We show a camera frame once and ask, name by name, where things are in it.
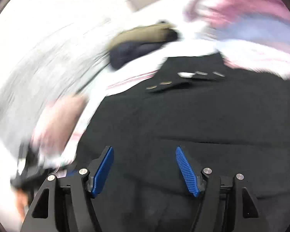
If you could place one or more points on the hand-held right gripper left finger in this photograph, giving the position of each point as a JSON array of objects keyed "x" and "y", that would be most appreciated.
[{"x": 102, "y": 171}]

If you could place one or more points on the black coat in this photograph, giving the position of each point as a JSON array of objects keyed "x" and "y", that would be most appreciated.
[{"x": 183, "y": 113}]

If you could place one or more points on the pink and blue striped quilt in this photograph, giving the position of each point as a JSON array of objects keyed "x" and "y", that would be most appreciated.
[{"x": 232, "y": 9}]

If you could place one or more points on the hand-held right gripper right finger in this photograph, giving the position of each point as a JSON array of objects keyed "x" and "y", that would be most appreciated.
[{"x": 187, "y": 171}]

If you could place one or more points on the person's left forearm pink sleeve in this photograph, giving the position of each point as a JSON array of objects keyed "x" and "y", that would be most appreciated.
[{"x": 60, "y": 123}]

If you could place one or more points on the pink striped patterned blanket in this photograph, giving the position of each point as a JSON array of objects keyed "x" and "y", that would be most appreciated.
[{"x": 135, "y": 79}]

